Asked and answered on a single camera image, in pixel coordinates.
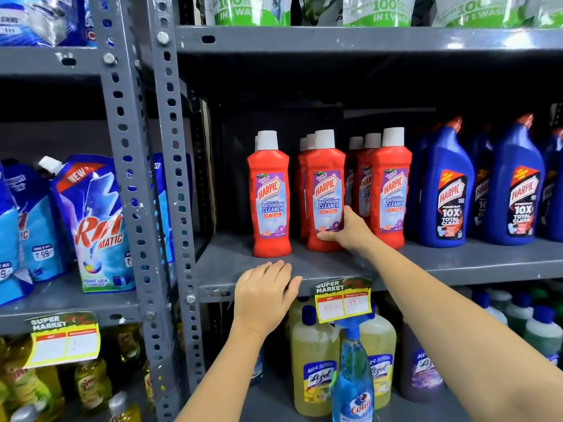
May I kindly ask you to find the red cleaner bottle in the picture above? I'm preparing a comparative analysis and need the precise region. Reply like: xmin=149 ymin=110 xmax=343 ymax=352
xmin=306 ymin=129 xmax=346 ymax=253

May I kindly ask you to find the row of blue bottles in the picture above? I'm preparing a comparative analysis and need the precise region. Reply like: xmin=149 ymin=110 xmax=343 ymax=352
xmin=407 ymin=113 xmax=563 ymax=249

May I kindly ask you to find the row of red bottles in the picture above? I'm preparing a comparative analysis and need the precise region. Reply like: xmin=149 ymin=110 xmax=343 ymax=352
xmin=247 ymin=127 xmax=413 ymax=259

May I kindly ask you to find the group of yellow dishwash bottles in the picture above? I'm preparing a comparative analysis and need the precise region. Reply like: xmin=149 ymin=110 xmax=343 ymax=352
xmin=0 ymin=325 xmax=157 ymax=422

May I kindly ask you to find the green white detergent pouch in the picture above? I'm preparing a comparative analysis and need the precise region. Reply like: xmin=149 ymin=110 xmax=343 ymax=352
xmin=342 ymin=0 xmax=417 ymax=28
xmin=433 ymin=0 xmax=529 ymax=28
xmin=204 ymin=0 xmax=294 ymax=27
xmin=530 ymin=0 xmax=563 ymax=29

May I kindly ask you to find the small blue bottle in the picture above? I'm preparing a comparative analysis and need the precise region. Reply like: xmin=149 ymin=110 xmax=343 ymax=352
xmin=249 ymin=344 xmax=265 ymax=386

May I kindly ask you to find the purple floor cleaner bottle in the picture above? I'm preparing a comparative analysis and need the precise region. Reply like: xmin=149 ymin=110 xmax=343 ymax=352
xmin=399 ymin=317 xmax=446 ymax=403

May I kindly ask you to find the yellow price tag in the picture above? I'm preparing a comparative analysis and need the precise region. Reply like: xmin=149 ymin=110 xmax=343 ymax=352
xmin=314 ymin=277 xmax=373 ymax=325
xmin=24 ymin=311 xmax=101 ymax=370

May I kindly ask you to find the grey metal shelf rack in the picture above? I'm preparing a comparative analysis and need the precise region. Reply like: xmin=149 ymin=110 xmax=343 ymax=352
xmin=145 ymin=0 xmax=563 ymax=422
xmin=0 ymin=0 xmax=177 ymax=422

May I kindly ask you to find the person's right hand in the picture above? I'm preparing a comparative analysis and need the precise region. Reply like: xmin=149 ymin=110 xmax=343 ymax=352
xmin=317 ymin=205 xmax=376 ymax=255

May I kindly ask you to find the person's right forearm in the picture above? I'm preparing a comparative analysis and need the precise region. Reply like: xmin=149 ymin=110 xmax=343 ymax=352
xmin=358 ymin=235 xmax=563 ymax=422

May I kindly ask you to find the dark green pouch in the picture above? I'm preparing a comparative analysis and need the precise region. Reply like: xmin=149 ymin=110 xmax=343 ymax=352
xmin=298 ymin=0 xmax=345 ymax=27

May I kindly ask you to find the blue glass cleaner spray bottle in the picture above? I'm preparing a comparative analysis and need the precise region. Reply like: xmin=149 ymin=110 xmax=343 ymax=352
xmin=332 ymin=314 xmax=375 ymax=422

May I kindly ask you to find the blue spouted detergent pouch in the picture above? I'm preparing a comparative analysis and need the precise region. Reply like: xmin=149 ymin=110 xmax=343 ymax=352
xmin=38 ymin=154 xmax=136 ymax=294
xmin=152 ymin=153 xmax=194 ymax=277
xmin=2 ymin=158 xmax=67 ymax=283
xmin=0 ymin=162 xmax=34 ymax=307

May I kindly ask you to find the group of blue-capped green bottles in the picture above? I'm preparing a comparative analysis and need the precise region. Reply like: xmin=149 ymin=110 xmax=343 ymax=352
xmin=471 ymin=281 xmax=563 ymax=368

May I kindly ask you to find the yellow floor cleaner bottle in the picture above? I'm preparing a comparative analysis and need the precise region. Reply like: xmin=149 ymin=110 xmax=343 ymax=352
xmin=291 ymin=305 xmax=340 ymax=418
xmin=357 ymin=302 xmax=398 ymax=410
xmin=288 ymin=296 xmax=317 ymax=341

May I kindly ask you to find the blue white detergent packet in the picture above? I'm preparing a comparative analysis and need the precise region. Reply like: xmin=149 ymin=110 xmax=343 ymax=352
xmin=0 ymin=0 xmax=96 ymax=48

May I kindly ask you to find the person's left forearm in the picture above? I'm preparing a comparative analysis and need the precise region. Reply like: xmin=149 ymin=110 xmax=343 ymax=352
xmin=176 ymin=323 xmax=275 ymax=422

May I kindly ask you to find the person's left hand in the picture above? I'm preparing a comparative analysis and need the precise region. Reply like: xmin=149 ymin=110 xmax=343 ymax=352
xmin=233 ymin=260 xmax=303 ymax=340

